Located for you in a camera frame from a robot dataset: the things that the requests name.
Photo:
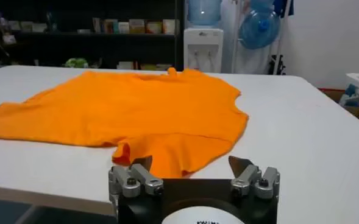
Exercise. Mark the dark blue bottle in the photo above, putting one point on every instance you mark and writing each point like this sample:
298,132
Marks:
51,22

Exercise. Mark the bowl with green packets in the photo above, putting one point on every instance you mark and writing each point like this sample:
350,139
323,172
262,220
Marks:
76,62

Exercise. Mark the dark blue hanging cloth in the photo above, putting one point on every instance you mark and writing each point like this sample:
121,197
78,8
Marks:
284,7

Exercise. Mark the blue white plastic bag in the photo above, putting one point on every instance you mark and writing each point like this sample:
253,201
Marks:
354,97

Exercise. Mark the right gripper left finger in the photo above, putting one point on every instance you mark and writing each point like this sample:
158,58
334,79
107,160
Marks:
136,179

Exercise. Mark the orange t-shirt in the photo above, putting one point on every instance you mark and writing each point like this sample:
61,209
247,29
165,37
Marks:
136,112

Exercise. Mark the upright blue water bottle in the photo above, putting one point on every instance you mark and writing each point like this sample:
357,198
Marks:
204,12

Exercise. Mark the white orange medicine box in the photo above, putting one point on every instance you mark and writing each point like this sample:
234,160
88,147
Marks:
154,27

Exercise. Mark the blue water jug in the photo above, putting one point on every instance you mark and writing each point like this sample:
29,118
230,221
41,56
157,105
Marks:
258,29
261,3

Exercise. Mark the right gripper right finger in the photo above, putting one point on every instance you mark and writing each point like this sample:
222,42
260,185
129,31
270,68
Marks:
252,181

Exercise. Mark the white red medicine box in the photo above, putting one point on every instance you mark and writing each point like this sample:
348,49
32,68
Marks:
108,26

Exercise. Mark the white red-print medicine box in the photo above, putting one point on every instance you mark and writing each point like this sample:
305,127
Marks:
125,65

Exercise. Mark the white metal bottle rack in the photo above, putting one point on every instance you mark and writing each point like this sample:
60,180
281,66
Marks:
279,36

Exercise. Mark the black shelving unit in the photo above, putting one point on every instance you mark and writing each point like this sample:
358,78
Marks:
75,45

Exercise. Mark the open cardboard box red rim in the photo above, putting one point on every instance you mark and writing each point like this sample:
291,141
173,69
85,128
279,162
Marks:
334,94

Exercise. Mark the white water dispenser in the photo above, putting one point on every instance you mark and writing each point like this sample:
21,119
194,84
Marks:
203,48

